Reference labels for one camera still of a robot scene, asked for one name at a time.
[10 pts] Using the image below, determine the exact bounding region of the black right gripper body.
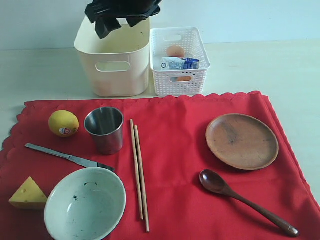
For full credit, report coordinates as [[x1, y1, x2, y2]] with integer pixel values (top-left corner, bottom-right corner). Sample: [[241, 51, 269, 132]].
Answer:
[[84, 0, 162, 23]]

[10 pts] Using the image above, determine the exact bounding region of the brown egg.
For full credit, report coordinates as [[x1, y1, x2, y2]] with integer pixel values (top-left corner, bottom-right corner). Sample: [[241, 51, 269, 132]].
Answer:
[[166, 45, 185, 58]]

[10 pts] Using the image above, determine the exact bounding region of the small milk carton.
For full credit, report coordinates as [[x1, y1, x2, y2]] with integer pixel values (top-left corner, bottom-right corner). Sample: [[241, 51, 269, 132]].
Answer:
[[160, 57, 200, 70]]

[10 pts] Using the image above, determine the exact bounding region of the orange fried nugget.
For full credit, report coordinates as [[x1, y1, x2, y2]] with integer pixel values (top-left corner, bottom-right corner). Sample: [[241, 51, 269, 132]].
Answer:
[[176, 76, 192, 82]]

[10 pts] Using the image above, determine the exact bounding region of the round brown wooden plate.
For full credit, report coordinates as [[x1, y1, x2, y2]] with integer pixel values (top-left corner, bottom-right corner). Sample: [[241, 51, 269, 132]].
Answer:
[[205, 113, 279, 171]]

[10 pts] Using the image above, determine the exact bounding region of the dark wooden spoon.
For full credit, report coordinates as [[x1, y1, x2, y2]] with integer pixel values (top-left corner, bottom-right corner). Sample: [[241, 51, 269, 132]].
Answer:
[[199, 169, 300, 238]]

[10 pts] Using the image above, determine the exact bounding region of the cream plastic tub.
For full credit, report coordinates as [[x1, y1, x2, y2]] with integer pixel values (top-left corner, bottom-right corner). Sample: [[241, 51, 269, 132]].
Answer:
[[74, 17, 151, 97]]

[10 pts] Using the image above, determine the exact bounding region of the white perforated plastic basket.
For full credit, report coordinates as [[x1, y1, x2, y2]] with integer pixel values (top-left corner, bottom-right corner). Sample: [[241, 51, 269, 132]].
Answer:
[[149, 27, 211, 96]]

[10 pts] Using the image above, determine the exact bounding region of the stainless steel cup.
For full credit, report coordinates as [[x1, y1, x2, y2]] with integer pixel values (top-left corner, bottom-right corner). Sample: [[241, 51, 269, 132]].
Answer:
[[84, 106, 124, 155]]

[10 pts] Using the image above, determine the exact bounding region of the left wooden chopstick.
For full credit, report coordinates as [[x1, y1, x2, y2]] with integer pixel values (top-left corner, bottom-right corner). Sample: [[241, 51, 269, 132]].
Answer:
[[129, 119, 144, 220]]

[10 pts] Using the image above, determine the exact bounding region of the yellow lemon with sticker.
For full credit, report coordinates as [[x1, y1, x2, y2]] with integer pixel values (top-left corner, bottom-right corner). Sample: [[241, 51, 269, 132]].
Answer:
[[48, 110, 80, 138]]

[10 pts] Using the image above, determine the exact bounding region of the metal table knife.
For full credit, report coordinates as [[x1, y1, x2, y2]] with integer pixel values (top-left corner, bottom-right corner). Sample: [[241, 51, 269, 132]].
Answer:
[[25, 143, 115, 172]]

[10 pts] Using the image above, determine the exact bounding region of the red scalloped table cloth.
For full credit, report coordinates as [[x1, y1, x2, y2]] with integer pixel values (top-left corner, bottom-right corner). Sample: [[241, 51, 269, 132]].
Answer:
[[0, 91, 320, 240]]

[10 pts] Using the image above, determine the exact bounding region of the pale green ceramic bowl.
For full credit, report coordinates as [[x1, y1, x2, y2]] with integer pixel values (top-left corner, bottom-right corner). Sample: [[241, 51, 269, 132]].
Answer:
[[44, 167, 126, 240]]

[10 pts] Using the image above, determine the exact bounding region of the yellow cheese wedge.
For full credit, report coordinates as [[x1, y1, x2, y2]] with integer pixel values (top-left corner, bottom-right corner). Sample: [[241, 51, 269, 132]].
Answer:
[[8, 176, 48, 210]]

